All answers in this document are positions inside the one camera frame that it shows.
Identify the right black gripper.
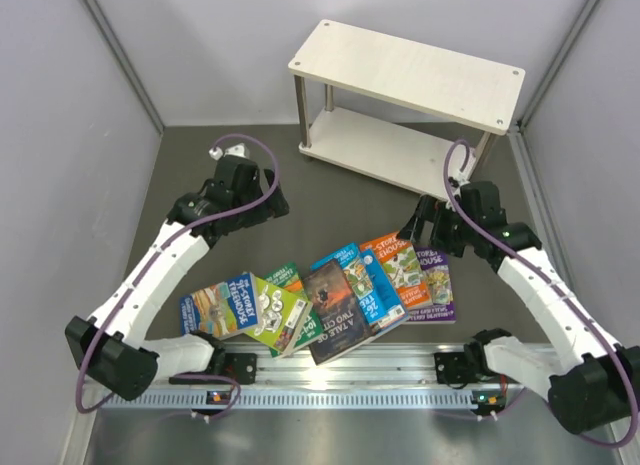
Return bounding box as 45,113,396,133
396,195,479,257

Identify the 52-storey treehouse purple book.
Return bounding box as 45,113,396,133
405,247,456,325

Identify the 78-storey treehouse orange book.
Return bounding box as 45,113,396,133
359,231,433,311

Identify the blue back-cover book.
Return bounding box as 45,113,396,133
361,249,409,338

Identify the tale of two cities book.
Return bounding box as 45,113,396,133
303,259,374,366

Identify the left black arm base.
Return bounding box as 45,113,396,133
168,351,257,385

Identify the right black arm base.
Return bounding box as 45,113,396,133
433,351,480,390

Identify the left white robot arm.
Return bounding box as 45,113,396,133
64,154,289,401

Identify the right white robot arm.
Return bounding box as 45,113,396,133
398,181,639,437

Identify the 26-storey treehouse blue book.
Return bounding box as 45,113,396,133
311,242,386,334

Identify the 65-storey treehouse lime book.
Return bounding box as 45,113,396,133
245,273,290,349

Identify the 91-storey treehouse blue book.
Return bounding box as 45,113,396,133
180,273,262,340

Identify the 104-storey treehouse green book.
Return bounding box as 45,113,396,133
266,262,323,358

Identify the white two-tier wooden shelf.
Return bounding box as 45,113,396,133
288,20,526,200

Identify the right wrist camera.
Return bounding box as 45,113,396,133
448,154,475,189

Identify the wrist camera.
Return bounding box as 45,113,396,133
448,154,475,189
209,143,250,161

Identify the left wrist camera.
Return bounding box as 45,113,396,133
209,143,250,161

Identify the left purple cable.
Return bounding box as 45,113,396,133
74,133,279,421

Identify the aluminium mounting rail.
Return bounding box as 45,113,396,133
83,342,522,413

